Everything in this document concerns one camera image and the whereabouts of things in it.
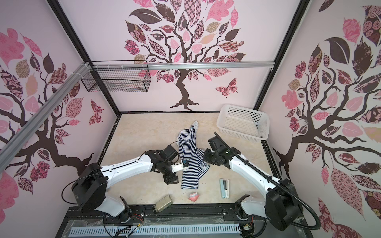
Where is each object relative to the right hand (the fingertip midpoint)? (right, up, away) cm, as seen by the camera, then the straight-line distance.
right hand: (204, 156), depth 83 cm
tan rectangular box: (-22, -23, -9) cm, 33 cm away
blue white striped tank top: (-9, 0, +12) cm, 15 cm away
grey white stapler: (+11, -17, -2) cm, 21 cm away
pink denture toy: (-6, -20, -7) cm, 22 cm away
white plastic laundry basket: (+33, +20, +31) cm, 49 cm away
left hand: (-17, -13, -2) cm, 21 cm away
